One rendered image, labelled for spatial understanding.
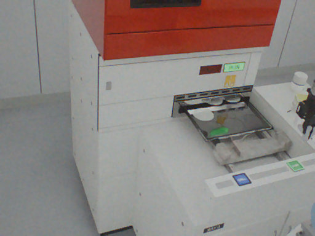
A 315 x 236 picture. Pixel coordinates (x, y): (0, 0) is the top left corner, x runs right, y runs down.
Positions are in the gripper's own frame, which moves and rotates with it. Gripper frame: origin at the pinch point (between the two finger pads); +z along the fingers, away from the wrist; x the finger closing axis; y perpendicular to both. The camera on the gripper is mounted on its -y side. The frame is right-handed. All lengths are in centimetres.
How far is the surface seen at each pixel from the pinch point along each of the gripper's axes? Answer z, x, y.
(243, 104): 21, -8, 54
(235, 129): 20.7, 7.1, 35.9
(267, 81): 111, -146, 196
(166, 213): 47, 46, 19
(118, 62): -8, 58, 59
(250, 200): 21.9, 22.8, -4.0
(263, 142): 22.6, -3.0, 25.7
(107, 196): 72, 61, 59
